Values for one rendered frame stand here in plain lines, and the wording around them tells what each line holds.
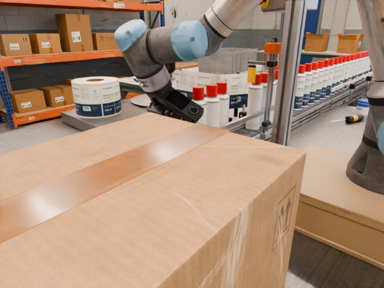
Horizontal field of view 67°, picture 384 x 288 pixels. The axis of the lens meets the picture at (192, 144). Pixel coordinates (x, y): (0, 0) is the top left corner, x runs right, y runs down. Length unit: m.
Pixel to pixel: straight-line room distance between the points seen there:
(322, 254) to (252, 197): 0.44
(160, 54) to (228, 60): 2.34
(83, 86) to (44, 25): 4.05
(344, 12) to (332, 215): 8.14
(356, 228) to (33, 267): 0.56
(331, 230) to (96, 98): 0.99
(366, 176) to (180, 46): 0.47
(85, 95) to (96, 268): 1.14
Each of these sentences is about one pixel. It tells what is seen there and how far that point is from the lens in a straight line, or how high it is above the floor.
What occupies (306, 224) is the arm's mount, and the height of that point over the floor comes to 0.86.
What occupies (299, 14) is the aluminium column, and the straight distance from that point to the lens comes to 0.91.
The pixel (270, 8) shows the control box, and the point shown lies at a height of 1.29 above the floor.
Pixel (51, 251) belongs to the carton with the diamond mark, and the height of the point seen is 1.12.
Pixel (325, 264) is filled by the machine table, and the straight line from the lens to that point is 0.63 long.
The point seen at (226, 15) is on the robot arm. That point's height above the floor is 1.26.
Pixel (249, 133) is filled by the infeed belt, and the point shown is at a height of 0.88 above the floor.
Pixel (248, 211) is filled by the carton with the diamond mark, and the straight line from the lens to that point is 0.22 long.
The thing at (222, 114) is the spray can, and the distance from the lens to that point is 0.90.
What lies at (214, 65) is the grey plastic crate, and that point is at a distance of 3.04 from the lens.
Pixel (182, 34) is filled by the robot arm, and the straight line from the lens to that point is 0.60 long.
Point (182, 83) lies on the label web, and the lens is 1.31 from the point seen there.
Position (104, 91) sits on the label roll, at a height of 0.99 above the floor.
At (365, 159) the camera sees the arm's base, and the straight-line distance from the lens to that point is 0.72.
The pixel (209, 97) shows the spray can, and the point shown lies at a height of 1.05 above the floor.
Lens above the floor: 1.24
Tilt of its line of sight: 22 degrees down
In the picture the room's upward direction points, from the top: straight up
